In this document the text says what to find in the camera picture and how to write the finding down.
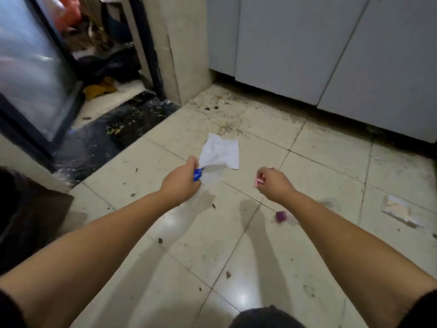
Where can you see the person's left hand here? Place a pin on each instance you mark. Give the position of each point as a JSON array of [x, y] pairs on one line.
[[179, 184]]

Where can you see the person's right hand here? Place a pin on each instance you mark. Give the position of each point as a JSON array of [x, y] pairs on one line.
[[276, 186]]

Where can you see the person's right fingers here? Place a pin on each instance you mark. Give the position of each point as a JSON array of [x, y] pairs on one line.
[[262, 175]]

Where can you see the person's left thumb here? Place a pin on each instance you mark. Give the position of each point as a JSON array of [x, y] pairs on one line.
[[192, 163]]

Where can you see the small pink wrapper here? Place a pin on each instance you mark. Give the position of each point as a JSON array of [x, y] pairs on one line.
[[258, 182]]

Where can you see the blue and clear plastic wrapper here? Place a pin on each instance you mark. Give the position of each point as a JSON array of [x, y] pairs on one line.
[[198, 174]]

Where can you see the person's left forearm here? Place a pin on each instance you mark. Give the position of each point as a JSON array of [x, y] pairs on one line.
[[85, 256]]

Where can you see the person's right forearm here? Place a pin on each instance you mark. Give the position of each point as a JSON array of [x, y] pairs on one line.
[[355, 256]]

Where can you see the crumpled white tissue paper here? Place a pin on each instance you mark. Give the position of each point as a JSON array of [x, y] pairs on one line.
[[220, 151]]

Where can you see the small purple scrap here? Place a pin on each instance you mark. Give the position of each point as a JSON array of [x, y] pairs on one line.
[[281, 216]]

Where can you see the yellow cloth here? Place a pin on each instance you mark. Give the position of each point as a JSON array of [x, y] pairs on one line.
[[99, 88]]

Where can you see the black plastic bag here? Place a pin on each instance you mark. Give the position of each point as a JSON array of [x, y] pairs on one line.
[[109, 66]]

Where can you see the grey cabinet door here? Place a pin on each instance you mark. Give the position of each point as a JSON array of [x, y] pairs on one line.
[[389, 71], [223, 32], [293, 44]]

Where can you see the person's black trousers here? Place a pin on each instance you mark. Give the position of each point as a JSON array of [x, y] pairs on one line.
[[266, 318]]

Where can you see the dark brown bin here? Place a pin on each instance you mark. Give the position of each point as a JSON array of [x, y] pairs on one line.
[[29, 218]]

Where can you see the black framed glass sliding door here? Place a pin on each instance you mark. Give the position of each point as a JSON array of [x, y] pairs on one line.
[[32, 68]]

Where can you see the orange red bag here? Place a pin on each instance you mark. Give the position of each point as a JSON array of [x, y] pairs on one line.
[[68, 11]]

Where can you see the black right sleeve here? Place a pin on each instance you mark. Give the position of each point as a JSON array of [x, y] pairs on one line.
[[421, 312]]

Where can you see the black sleeve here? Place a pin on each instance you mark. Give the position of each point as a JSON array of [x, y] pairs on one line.
[[10, 312], [421, 312]]

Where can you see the black left sleeve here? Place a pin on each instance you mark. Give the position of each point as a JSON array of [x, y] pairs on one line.
[[10, 312]]

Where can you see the black door frame post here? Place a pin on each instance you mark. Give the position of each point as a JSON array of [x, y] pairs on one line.
[[146, 47]]

